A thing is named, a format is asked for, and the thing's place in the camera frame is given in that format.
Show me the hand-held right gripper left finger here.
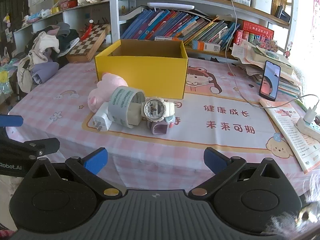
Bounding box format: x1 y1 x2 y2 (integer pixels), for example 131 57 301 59
24 147 127 200

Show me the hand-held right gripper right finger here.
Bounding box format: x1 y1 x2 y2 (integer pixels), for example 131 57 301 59
187 147 288 200

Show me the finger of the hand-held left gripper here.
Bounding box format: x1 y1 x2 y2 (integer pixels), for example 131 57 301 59
0 114 23 128
0 137 60 158

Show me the white wall charger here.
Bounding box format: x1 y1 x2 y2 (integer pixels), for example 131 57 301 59
93 102 113 132

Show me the small purple toy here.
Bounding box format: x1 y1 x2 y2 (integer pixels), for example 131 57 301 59
146 116 175 136

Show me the grey tape roll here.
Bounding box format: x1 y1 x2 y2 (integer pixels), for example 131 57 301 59
107 85 145 128

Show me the white wrist watch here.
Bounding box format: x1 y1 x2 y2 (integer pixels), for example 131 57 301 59
141 97 183 121

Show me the pink plush toy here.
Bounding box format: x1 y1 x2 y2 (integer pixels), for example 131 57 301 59
87 72 129 113

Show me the yellow cardboard box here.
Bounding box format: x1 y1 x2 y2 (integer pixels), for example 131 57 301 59
94 39 188 99

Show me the pink printed tablecloth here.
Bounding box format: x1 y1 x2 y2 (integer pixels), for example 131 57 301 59
5 55 320 188

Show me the orange and white booklet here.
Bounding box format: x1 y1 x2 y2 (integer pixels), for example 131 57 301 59
259 98 320 174

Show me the pile of clothes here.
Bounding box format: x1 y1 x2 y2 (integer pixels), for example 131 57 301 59
16 22 80 93

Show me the smartphone on desk stand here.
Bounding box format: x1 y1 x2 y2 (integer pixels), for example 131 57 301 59
259 60 281 102

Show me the white power strip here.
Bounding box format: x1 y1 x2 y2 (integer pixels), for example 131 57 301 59
295 120 320 137

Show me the white plugged charger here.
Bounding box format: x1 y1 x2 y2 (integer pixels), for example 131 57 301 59
304 106 317 124

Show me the wooden chessboard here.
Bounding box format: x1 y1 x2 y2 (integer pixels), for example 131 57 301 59
65 24 111 63

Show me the pile of papers and books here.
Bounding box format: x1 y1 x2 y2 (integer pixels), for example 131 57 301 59
231 39 303 98

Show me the orange and white box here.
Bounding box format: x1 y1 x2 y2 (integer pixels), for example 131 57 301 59
192 40 221 52

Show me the red boxed dictionary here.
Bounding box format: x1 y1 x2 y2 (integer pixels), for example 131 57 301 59
239 20 274 40

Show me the row of leaning books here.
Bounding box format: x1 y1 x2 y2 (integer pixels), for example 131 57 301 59
120 9 240 49

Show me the white bookshelf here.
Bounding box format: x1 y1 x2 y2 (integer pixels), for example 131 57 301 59
12 0 298 60

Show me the white desk lamp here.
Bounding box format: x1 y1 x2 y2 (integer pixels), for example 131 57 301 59
147 2 195 10

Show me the small black box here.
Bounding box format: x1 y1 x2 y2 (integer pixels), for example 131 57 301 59
274 5 291 23

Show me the white storage bin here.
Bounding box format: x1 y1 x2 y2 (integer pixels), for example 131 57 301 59
251 0 273 14

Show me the white charging cable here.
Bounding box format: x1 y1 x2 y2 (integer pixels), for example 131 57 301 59
220 0 269 109

